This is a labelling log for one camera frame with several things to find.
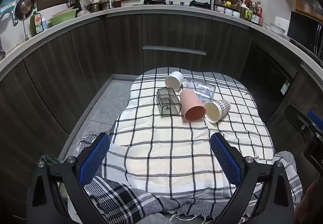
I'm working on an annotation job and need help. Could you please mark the black dishwasher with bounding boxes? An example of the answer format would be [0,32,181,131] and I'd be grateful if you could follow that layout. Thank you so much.
[240,44,298,124]

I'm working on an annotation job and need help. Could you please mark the steel pot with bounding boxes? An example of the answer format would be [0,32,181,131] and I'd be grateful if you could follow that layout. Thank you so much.
[87,3,102,13]

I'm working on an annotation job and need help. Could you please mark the white bowls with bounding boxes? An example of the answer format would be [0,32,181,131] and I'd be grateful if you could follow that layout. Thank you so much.
[264,22,287,36]

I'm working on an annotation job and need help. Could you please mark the metal drawer handle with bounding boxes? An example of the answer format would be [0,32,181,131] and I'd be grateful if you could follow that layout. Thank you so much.
[143,45,207,57]

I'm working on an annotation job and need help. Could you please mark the checkered paper cup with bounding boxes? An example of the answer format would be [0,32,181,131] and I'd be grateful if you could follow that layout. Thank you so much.
[204,99,231,124]

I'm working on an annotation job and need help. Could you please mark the green basin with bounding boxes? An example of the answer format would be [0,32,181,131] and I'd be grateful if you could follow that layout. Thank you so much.
[48,8,79,26]

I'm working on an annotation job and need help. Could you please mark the white cup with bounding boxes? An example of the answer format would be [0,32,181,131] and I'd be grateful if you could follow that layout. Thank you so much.
[165,71,184,91]

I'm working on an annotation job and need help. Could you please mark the gas stove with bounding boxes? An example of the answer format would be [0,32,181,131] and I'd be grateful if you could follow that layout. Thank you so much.
[132,0,190,6]

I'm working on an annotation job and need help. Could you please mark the black microwave oven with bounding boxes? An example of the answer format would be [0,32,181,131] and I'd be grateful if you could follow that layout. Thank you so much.
[287,11,323,53]

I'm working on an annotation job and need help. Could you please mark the metal faucet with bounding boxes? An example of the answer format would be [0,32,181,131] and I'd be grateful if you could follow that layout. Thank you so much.
[0,10,19,53]

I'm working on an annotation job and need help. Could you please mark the green dish soap bottle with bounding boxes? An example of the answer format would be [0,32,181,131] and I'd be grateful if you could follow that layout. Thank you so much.
[30,11,44,36]

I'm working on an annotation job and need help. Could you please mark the pink cup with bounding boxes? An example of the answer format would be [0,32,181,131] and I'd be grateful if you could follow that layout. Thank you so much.
[180,89,207,122]

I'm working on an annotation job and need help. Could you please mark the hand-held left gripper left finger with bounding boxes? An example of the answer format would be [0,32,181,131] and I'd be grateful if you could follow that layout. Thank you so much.
[25,132,111,224]

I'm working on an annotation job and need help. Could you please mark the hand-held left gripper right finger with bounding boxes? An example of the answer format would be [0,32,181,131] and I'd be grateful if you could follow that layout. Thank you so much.
[210,132,296,224]

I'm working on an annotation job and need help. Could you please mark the sauce bottle red label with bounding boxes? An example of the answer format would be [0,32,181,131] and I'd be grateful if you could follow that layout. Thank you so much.
[252,1,263,25]

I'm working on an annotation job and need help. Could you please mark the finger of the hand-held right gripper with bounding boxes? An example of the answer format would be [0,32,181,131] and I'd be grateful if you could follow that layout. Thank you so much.
[285,105,323,139]

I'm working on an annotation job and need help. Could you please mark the white black-grid tablecloth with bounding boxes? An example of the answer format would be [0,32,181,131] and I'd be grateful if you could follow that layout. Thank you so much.
[102,67,275,200]

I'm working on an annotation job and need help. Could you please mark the grey transparent square cup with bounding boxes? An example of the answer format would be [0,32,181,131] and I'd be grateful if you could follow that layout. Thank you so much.
[156,86,182,117]

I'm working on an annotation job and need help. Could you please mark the black stove grate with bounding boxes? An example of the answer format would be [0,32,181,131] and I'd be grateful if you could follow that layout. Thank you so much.
[189,0,211,9]

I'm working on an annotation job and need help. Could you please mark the grey plaid cloth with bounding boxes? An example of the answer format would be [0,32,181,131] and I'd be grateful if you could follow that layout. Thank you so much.
[76,133,303,224]

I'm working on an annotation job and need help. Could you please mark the hanging frying pan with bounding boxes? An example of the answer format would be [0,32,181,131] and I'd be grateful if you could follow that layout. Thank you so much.
[15,0,34,21]

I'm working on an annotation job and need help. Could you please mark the clear transparent square cup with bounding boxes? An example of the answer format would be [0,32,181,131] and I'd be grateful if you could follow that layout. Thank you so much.
[182,78,215,103]

